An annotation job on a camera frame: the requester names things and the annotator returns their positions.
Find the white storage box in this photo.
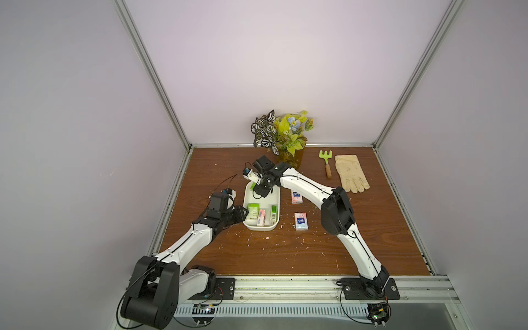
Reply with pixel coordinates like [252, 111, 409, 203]
[243, 182, 281, 231]

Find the pink tempo tissue pack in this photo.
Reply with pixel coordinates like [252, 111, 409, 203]
[291, 191, 303, 204]

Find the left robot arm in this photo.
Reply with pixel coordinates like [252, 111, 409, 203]
[115, 188, 248, 329]

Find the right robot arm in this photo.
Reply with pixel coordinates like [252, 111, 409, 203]
[243, 155, 390, 298]

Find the green tissue pack in box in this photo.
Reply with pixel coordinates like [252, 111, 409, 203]
[246, 203, 260, 221]

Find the amber vase with plants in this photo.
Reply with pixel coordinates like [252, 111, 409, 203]
[250, 110, 314, 169]

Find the narrow green tissue pack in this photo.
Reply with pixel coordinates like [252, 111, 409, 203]
[269, 205, 278, 225]

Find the green hand rake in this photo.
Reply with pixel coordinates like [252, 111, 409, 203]
[318, 150, 333, 178]

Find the beige garden glove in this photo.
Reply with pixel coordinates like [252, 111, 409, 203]
[335, 155, 370, 193]

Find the left controller board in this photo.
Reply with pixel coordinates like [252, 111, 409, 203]
[191, 303, 217, 328]

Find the controller board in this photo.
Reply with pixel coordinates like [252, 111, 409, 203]
[367, 302, 391, 327]
[191, 303, 217, 328]

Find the right controller board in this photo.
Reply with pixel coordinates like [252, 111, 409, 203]
[367, 302, 391, 327]

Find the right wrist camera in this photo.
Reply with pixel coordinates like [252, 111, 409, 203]
[242, 167, 261, 184]

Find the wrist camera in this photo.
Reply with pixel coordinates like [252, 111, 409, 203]
[221, 188, 237, 200]
[242, 167, 261, 184]

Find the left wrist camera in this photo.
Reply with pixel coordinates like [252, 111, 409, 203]
[221, 188, 237, 200]

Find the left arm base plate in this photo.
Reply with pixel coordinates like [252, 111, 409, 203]
[191, 277, 236, 301]

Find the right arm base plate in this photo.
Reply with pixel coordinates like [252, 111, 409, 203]
[336, 277, 401, 301]

